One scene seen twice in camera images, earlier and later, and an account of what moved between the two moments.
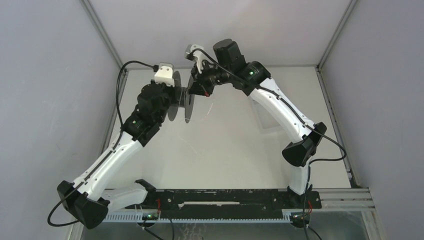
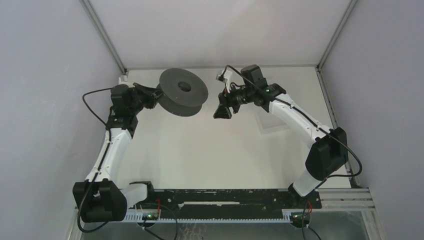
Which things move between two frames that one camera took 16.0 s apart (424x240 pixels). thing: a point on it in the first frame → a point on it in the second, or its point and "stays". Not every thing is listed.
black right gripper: x=200 y=85 → x=227 y=98
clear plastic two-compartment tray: x=266 y=123 stays
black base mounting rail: x=225 y=203 stays
